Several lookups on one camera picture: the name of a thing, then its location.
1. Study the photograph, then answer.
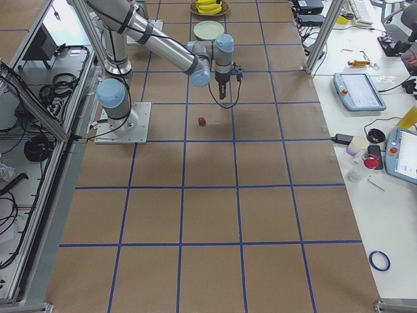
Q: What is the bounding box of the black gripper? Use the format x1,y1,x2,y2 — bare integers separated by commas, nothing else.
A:
215,72,231,99

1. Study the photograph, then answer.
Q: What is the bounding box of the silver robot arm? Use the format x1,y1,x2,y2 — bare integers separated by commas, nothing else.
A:
87,1,241,142
129,0,154,24

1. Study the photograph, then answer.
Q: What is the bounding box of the light green plate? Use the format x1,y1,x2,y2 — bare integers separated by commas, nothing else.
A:
193,21,224,40

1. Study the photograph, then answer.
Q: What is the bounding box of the red strawberry two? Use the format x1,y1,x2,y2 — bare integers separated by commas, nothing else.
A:
198,117,207,127

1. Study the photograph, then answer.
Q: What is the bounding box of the wicker basket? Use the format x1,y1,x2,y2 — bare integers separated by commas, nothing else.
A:
190,1,229,16

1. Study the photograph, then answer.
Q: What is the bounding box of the yellow banana bunch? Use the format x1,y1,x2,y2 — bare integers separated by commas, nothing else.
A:
194,0,223,16

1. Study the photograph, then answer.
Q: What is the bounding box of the black power adapter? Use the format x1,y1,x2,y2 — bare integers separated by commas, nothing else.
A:
331,133,353,145

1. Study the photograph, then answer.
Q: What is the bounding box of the far teach pendant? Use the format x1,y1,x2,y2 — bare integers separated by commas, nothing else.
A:
333,72,386,112

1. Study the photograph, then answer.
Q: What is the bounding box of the teach pendant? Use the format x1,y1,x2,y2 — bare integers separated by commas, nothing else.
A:
333,72,386,112
385,127,417,184

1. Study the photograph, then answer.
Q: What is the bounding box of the white cup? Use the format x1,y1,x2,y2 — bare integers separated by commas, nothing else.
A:
346,136,369,156

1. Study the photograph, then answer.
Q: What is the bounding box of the black control box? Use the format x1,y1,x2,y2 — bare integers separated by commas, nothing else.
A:
23,23,58,69

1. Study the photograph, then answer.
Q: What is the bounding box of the near teach pendant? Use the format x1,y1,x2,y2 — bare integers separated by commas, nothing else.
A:
385,127,417,184

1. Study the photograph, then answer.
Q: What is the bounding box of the blue tape roll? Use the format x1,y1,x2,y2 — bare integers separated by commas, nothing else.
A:
368,250,391,272

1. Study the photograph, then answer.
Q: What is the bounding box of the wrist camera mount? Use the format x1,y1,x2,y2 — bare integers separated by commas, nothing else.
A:
231,62,244,83

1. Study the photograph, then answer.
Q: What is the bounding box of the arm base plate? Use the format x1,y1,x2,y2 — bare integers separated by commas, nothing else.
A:
93,102,152,144
126,19,164,45

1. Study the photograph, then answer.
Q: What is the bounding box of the aluminium frame post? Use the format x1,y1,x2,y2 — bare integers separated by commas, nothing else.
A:
304,0,345,74

